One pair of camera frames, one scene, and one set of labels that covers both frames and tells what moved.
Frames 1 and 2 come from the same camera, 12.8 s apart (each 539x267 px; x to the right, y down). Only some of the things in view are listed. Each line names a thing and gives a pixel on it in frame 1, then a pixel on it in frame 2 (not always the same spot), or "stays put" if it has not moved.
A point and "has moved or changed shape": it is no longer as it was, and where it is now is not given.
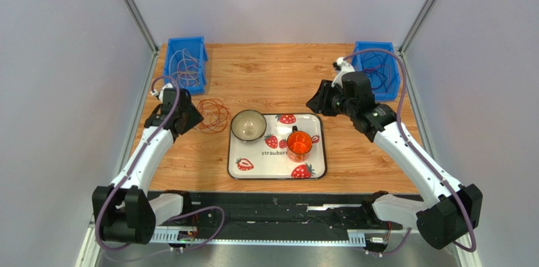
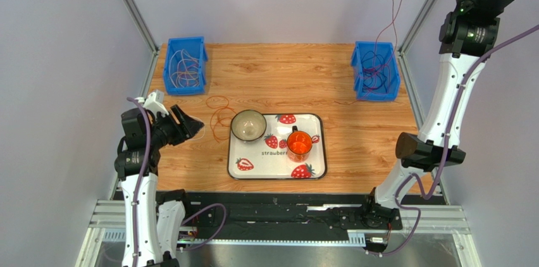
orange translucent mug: (299, 145) stays put
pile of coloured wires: (215, 115) has moved or changed shape
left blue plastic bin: (185, 61) stays put
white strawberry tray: (267, 158) stays put
